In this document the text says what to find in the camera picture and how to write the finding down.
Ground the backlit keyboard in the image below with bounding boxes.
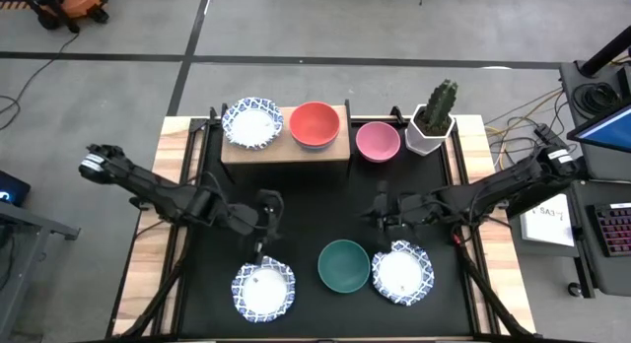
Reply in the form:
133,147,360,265
593,202,631,258

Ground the grey metal cart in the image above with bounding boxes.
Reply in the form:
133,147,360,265
0,199,81,343

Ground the computer monitor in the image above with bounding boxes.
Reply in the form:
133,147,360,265
566,102,631,155

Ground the black device with blue light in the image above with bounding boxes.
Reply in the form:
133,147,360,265
0,169,32,207

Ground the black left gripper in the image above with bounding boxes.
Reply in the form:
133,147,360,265
248,188,286,265

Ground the orange shop vacuum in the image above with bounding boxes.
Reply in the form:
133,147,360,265
22,0,114,34

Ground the coiled black cable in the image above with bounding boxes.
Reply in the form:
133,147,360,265
573,80,621,118

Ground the white paper sheet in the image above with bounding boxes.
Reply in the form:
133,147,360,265
520,193,577,248

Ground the yellow floor cable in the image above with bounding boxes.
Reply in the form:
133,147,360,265
485,89,564,172

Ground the green ceramic bowl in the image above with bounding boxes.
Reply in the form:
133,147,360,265
316,239,372,295

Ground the white hexagonal plant pot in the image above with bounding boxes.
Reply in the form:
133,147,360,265
404,103,456,158

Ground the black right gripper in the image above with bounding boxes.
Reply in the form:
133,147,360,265
362,181,436,232

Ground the wooden shelf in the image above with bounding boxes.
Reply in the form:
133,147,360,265
220,104,352,166

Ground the black table mat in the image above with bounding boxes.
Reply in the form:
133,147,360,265
179,118,474,337

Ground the black power strip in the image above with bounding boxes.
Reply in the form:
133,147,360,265
533,122,561,148

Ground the black pole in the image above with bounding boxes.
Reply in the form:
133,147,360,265
577,26,631,79

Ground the pink bowl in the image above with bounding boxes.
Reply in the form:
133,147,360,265
355,120,402,164

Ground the grey desk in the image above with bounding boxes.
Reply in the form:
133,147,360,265
507,177,631,299

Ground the red bowl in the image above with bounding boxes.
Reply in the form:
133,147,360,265
288,101,341,148

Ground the blue patterned paper bowl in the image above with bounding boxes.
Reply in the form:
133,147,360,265
231,255,297,324
221,96,286,151
371,240,436,307

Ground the green cactus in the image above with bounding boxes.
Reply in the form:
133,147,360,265
423,78,459,133

